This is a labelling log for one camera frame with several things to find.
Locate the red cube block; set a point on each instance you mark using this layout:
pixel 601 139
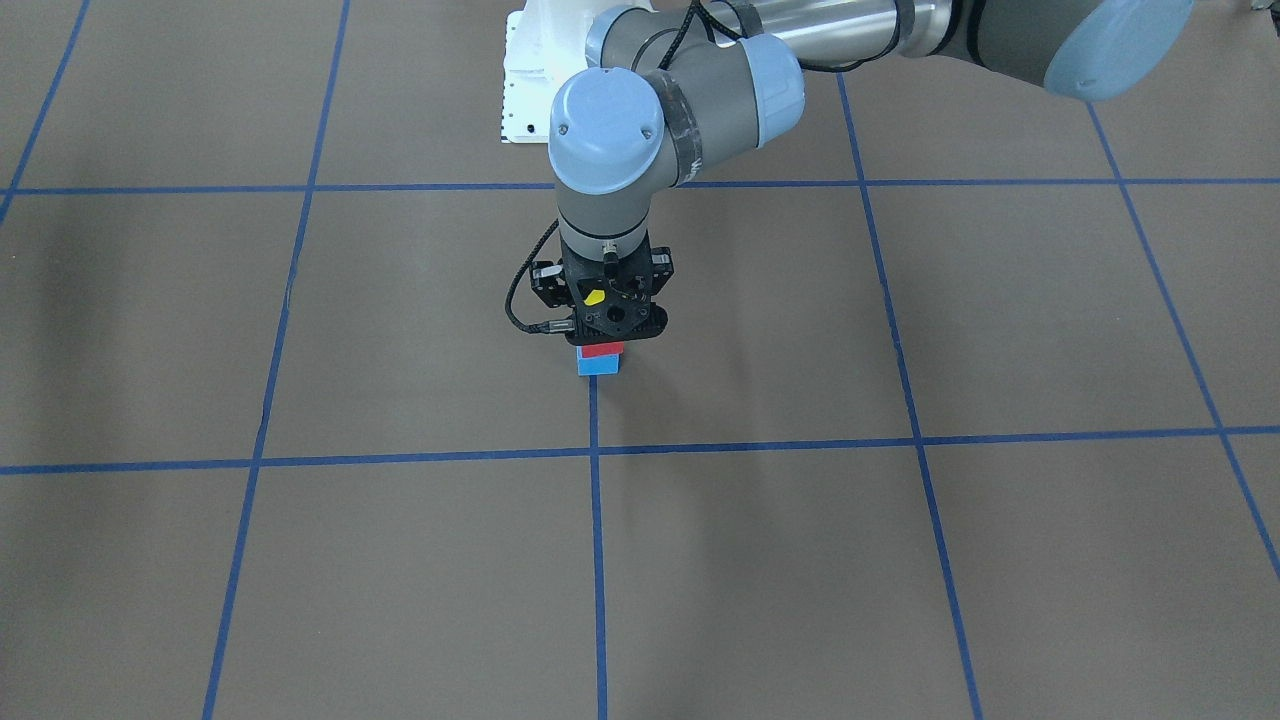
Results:
pixel 609 349

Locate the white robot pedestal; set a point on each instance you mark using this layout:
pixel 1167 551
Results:
pixel 548 42

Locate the blue cube block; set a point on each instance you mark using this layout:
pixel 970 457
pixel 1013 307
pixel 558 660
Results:
pixel 589 366

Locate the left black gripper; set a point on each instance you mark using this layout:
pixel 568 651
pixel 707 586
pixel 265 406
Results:
pixel 545 283

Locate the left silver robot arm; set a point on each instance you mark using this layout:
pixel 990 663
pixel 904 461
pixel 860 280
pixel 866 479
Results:
pixel 666 95

